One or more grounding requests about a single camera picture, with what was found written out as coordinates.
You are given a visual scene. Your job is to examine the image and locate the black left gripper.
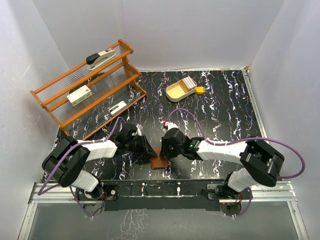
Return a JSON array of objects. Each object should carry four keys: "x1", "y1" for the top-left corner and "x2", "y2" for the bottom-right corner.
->
[{"x1": 125, "y1": 134, "x2": 157, "y2": 159}]

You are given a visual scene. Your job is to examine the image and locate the brown leather card holder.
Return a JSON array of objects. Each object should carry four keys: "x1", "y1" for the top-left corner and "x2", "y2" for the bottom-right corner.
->
[{"x1": 150, "y1": 147, "x2": 169, "y2": 170}]

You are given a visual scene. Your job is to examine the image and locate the beige oval tray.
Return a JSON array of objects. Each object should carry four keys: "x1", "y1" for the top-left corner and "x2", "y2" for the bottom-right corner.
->
[{"x1": 165, "y1": 79, "x2": 197, "y2": 103}]

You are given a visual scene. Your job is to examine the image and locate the stack of credit cards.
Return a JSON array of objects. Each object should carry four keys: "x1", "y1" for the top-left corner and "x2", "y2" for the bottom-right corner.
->
[{"x1": 182, "y1": 76, "x2": 197, "y2": 91}]

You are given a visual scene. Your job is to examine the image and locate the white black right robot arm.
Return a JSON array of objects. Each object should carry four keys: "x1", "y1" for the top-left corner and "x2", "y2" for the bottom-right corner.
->
[{"x1": 160, "y1": 127, "x2": 285, "y2": 199}]

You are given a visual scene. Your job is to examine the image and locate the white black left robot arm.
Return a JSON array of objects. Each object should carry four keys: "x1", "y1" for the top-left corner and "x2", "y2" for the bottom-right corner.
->
[{"x1": 41, "y1": 123, "x2": 158, "y2": 200}]

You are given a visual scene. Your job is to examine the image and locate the small white stapler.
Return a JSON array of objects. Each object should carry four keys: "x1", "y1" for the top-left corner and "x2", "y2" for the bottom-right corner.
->
[{"x1": 108, "y1": 101, "x2": 127, "y2": 116}]

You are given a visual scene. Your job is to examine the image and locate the yellow tape measure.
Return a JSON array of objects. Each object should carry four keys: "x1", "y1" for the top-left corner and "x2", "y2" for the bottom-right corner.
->
[{"x1": 195, "y1": 86, "x2": 206, "y2": 95}]

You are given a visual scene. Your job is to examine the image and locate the orange wooden shelf rack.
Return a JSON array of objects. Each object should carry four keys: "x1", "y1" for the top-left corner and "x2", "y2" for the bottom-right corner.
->
[{"x1": 30, "y1": 39, "x2": 148, "y2": 140}]

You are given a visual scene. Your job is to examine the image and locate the white red staples box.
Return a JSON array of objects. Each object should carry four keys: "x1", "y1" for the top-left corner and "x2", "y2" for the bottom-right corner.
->
[{"x1": 67, "y1": 85, "x2": 93, "y2": 107}]

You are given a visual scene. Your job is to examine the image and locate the black white stapler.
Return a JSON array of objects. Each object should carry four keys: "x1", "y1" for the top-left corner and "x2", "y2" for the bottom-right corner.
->
[{"x1": 86, "y1": 48, "x2": 116, "y2": 71}]

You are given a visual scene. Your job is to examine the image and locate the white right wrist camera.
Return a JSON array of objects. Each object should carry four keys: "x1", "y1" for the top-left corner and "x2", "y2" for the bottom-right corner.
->
[{"x1": 163, "y1": 121, "x2": 179, "y2": 130}]

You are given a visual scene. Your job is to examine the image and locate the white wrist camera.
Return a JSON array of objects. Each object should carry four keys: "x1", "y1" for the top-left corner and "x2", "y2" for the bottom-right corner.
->
[
  {"x1": 163, "y1": 121, "x2": 179, "y2": 130},
  {"x1": 136, "y1": 124, "x2": 143, "y2": 136}
]

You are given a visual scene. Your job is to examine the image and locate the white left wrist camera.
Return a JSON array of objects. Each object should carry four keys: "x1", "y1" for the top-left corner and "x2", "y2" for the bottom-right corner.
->
[{"x1": 136, "y1": 124, "x2": 143, "y2": 136}]

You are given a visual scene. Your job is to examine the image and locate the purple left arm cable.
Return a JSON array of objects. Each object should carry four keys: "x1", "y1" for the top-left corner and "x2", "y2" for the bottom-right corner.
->
[{"x1": 37, "y1": 116, "x2": 131, "y2": 217}]

